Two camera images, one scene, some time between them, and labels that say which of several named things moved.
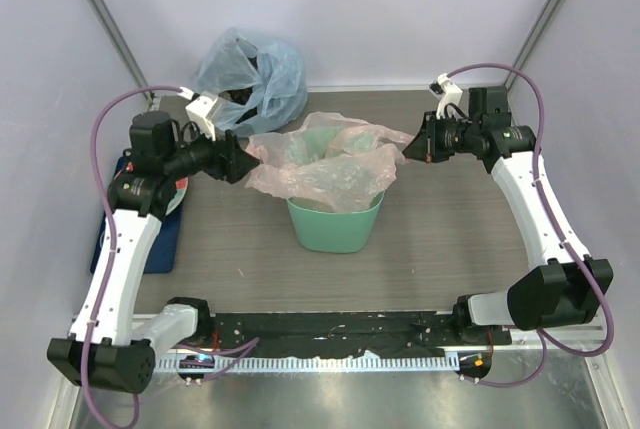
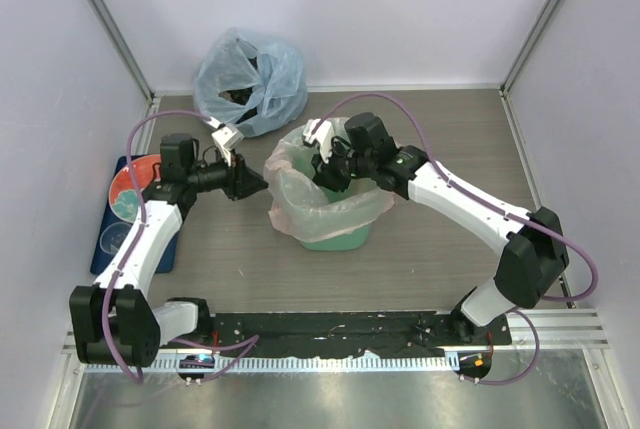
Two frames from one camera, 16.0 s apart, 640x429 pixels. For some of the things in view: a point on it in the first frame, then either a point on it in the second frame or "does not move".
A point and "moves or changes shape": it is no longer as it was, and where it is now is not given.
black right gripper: [426, 145] → [326, 173]
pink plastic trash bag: [330, 160] moves or changes shape
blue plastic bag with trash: [260, 84] does not move
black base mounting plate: [309, 335] does not move
